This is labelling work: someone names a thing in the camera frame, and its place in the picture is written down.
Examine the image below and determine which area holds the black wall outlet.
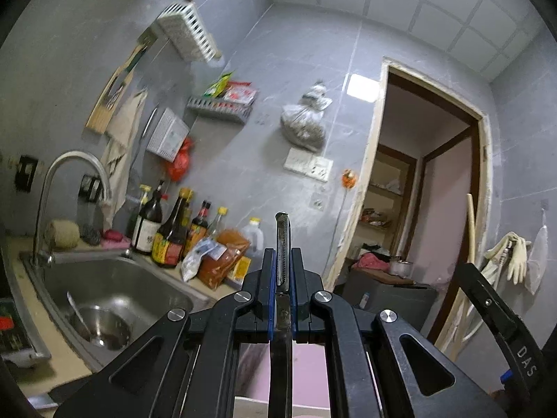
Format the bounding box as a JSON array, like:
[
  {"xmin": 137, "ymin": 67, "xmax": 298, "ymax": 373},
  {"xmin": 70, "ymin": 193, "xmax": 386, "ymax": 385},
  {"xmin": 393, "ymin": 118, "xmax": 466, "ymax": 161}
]
[
  {"xmin": 78, "ymin": 173, "xmax": 105, "ymax": 203},
  {"xmin": 14, "ymin": 154, "xmax": 39, "ymax": 192}
]

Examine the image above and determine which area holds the wooden cutting board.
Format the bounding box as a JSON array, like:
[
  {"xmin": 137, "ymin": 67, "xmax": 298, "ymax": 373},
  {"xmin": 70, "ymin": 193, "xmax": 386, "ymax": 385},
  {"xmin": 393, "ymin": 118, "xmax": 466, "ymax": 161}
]
[{"xmin": 85, "ymin": 44, "xmax": 146, "ymax": 135}]

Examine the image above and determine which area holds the cream rubber glove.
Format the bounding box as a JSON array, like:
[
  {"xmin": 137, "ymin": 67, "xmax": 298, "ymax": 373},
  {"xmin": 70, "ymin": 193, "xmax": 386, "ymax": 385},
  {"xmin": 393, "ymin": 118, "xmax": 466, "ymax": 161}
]
[
  {"xmin": 507, "ymin": 235, "xmax": 532, "ymax": 284},
  {"xmin": 484, "ymin": 233, "xmax": 518, "ymax": 279}
]

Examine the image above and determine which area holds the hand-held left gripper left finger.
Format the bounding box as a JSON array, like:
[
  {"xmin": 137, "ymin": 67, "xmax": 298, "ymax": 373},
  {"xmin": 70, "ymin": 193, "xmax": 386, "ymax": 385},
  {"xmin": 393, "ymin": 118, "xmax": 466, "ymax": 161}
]
[{"xmin": 52, "ymin": 247, "xmax": 279, "ymax": 418}]

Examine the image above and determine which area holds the stainless steel sink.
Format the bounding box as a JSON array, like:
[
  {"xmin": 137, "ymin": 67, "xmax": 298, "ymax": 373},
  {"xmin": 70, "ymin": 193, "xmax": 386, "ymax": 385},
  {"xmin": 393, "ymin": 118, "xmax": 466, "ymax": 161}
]
[{"xmin": 19, "ymin": 248, "xmax": 214, "ymax": 371}]

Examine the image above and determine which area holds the hanging kitchen tool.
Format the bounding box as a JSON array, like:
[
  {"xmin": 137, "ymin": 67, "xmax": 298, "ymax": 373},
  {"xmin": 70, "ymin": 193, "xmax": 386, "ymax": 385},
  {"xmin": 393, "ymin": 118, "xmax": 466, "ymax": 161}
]
[{"xmin": 124, "ymin": 30, "xmax": 158, "ymax": 75}]

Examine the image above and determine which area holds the pale wooden pole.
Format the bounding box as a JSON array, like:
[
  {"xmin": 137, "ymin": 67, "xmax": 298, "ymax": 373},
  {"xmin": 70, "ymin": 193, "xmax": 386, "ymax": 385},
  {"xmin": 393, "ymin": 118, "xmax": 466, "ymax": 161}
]
[{"xmin": 466, "ymin": 193, "xmax": 480, "ymax": 266}]

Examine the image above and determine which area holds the clear bottle yellow cap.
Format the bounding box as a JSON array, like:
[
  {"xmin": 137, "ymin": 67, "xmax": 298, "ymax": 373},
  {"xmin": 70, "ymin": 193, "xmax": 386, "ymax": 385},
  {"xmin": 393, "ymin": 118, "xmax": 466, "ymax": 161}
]
[{"xmin": 208, "ymin": 207, "xmax": 229, "ymax": 241}]

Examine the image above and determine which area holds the pink sponge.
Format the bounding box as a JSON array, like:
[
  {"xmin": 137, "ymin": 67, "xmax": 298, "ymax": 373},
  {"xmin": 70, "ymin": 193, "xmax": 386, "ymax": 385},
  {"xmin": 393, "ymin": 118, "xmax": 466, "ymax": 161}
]
[{"xmin": 101, "ymin": 229, "xmax": 132, "ymax": 245}]

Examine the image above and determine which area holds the orange spice bag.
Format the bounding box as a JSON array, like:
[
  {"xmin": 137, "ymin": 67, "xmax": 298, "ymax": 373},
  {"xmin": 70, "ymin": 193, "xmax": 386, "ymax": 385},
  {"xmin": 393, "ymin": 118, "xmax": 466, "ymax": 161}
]
[{"xmin": 198, "ymin": 229, "xmax": 252, "ymax": 292}]

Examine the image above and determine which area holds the yellow small packet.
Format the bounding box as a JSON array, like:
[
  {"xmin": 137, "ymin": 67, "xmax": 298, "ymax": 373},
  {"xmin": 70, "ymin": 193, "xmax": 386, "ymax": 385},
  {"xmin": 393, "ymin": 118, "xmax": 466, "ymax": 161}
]
[{"xmin": 230, "ymin": 256, "xmax": 253, "ymax": 284}]

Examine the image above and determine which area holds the pump soap bottle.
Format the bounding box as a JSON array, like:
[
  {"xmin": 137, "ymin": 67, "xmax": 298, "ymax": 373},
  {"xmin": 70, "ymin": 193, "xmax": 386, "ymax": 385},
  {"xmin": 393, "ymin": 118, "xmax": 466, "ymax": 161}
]
[{"xmin": 126, "ymin": 184, "xmax": 152, "ymax": 240}]

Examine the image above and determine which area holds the white slotted wall basket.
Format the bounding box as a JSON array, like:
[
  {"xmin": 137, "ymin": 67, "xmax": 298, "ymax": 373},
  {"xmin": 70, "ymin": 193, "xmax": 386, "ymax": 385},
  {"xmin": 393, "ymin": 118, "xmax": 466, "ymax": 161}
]
[{"xmin": 157, "ymin": 2, "xmax": 222, "ymax": 62}]

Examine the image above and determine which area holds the clear hanging plastic bag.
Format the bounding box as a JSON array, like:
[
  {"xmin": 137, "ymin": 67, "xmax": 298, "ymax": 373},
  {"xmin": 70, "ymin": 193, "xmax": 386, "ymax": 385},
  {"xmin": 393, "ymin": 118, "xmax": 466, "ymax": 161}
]
[{"xmin": 524, "ymin": 209, "xmax": 550, "ymax": 296}]

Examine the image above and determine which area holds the hanging bag of dried goods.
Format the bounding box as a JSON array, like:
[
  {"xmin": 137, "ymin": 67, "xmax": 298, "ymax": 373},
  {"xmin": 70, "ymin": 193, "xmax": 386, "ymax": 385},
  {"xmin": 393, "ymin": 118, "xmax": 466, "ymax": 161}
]
[{"xmin": 280, "ymin": 80, "xmax": 334, "ymax": 153}]

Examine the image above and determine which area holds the wooden shelf unit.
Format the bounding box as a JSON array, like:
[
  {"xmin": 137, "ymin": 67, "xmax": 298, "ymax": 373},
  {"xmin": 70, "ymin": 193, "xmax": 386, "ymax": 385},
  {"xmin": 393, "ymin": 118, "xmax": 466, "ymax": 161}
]
[{"xmin": 357, "ymin": 146, "xmax": 418, "ymax": 253}]

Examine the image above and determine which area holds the dark bottle white label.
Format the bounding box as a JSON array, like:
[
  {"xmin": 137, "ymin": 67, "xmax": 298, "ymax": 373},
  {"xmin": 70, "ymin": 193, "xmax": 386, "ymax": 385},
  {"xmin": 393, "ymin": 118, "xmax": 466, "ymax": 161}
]
[{"xmin": 131, "ymin": 180, "xmax": 170, "ymax": 256}]

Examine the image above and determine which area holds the white switch panel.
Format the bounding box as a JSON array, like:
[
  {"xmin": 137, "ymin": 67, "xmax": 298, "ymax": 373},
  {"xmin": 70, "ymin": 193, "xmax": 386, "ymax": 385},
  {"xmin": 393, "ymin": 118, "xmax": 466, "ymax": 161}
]
[{"xmin": 284, "ymin": 147, "xmax": 334, "ymax": 183}]

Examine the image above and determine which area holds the grey wall shelf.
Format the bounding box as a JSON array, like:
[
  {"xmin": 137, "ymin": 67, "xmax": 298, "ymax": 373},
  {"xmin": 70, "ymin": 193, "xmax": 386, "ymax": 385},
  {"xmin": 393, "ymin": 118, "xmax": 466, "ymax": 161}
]
[{"xmin": 186, "ymin": 97, "xmax": 253, "ymax": 125}]

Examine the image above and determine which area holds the pink cloth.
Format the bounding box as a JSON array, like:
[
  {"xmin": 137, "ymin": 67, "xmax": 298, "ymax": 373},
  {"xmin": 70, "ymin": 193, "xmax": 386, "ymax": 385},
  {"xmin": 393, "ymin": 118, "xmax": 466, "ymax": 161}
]
[{"xmin": 352, "ymin": 251, "xmax": 390, "ymax": 271}]

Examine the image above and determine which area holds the curved steel faucet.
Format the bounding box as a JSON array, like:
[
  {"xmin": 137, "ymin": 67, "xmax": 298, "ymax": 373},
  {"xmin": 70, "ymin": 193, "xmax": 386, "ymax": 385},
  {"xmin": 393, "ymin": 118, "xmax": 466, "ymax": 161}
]
[{"xmin": 31, "ymin": 150, "xmax": 113, "ymax": 266}]

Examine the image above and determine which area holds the white plastic wall box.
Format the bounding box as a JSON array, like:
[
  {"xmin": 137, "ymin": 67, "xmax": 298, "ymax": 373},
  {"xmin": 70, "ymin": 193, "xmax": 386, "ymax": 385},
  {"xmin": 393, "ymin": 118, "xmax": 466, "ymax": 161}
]
[{"xmin": 146, "ymin": 107, "xmax": 191, "ymax": 158}]

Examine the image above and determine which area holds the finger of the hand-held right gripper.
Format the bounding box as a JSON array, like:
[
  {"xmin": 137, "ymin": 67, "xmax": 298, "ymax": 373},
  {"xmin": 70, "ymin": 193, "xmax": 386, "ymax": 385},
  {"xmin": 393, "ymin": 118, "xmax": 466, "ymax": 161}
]
[{"xmin": 454, "ymin": 262, "xmax": 547, "ymax": 405}]

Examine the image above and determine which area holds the red plastic bag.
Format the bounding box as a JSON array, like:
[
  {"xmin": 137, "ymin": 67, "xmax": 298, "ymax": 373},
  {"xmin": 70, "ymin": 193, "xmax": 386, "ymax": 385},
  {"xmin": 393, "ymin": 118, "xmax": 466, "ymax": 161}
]
[{"xmin": 167, "ymin": 136, "xmax": 194, "ymax": 182}]

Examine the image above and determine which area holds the pink flower print blanket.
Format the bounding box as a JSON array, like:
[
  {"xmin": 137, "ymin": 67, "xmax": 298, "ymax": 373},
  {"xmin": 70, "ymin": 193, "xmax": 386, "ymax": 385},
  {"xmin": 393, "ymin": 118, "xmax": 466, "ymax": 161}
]
[{"xmin": 237, "ymin": 342, "xmax": 331, "ymax": 418}]

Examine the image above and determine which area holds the beige hanging dish cloth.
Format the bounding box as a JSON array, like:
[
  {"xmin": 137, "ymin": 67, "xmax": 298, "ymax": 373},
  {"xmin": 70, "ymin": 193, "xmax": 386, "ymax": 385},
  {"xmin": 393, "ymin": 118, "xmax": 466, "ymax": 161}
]
[{"xmin": 99, "ymin": 91, "xmax": 148, "ymax": 218}]

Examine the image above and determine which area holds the black induction cooker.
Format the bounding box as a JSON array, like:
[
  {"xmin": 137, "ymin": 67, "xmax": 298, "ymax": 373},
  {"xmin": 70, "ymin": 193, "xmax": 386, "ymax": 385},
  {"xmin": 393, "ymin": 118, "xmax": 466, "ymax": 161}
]
[{"xmin": 0, "ymin": 298, "xmax": 50, "ymax": 366}]

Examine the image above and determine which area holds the red seasoning packet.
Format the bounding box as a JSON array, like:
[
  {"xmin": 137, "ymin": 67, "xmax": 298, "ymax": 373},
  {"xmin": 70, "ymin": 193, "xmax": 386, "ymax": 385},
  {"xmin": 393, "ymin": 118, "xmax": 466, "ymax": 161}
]
[{"xmin": 223, "ymin": 81, "xmax": 258, "ymax": 104}]

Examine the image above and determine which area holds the small dark bottle red cap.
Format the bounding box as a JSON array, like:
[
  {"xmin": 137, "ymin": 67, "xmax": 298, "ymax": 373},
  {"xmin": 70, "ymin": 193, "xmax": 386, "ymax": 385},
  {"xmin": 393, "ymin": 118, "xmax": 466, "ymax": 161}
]
[{"xmin": 185, "ymin": 200, "xmax": 212, "ymax": 258}]

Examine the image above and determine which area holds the worn wooden door frame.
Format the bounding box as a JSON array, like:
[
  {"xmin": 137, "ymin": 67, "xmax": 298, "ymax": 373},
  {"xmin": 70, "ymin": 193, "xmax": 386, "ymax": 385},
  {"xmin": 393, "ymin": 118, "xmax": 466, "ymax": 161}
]
[{"xmin": 322, "ymin": 56, "xmax": 494, "ymax": 353}]

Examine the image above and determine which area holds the white plastic utensil basket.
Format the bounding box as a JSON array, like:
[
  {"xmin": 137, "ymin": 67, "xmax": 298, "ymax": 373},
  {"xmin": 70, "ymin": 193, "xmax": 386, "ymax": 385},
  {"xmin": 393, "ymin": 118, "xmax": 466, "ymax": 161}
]
[{"xmin": 235, "ymin": 395, "xmax": 331, "ymax": 418}]

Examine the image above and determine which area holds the green seasoning packet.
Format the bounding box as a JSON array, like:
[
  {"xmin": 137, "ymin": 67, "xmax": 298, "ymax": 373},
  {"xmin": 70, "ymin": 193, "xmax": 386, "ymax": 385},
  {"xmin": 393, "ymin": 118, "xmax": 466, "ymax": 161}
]
[{"xmin": 204, "ymin": 72, "xmax": 236, "ymax": 98}]

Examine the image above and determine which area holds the loofah scrubber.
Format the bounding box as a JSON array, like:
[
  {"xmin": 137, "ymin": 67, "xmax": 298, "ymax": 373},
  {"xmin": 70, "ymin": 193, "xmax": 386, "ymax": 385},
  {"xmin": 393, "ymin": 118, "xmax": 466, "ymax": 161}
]
[{"xmin": 45, "ymin": 220, "xmax": 81, "ymax": 251}]

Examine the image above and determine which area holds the clear oil jug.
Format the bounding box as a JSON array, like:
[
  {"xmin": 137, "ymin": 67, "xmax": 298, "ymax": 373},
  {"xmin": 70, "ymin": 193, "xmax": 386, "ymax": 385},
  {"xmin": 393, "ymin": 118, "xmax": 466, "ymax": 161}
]
[{"xmin": 238, "ymin": 218, "xmax": 265, "ymax": 271}]

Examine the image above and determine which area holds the long metal spoon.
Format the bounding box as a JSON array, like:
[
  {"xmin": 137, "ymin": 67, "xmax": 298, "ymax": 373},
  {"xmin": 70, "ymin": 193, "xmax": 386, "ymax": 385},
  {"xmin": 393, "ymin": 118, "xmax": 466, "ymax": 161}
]
[{"xmin": 66, "ymin": 291, "xmax": 106, "ymax": 346}]

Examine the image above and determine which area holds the dark bottle red yellow label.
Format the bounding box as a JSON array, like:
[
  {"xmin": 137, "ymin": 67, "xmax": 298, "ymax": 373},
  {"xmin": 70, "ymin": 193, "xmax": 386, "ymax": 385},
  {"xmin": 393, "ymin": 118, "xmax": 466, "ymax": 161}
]
[{"xmin": 151, "ymin": 188, "xmax": 194, "ymax": 269}]

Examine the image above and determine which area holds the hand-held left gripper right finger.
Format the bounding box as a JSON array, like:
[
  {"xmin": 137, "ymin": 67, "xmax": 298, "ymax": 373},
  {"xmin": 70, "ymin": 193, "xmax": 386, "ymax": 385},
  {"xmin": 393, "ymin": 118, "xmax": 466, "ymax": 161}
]
[{"xmin": 289, "ymin": 247, "xmax": 508, "ymax": 418}]

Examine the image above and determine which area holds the blue white small packet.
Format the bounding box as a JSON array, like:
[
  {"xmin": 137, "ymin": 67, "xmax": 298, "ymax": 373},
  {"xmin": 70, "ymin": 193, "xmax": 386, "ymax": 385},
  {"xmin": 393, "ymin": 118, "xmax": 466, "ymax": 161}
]
[{"xmin": 180, "ymin": 239, "xmax": 227, "ymax": 283}]

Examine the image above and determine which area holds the steel bowl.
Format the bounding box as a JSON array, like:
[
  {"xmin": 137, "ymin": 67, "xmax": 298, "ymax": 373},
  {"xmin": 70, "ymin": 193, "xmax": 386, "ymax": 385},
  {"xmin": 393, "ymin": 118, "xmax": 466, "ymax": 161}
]
[{"xmin": 67, "ymin": 306, "xmax": 132, "ymax": 351}]

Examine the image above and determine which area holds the grey cabinet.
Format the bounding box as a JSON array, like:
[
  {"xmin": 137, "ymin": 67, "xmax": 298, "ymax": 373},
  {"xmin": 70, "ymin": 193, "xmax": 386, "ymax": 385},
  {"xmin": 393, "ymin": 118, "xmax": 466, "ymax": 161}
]
[{"xmin": 335, "ymin": 268, "xmax": 439, "ymax": 336}]

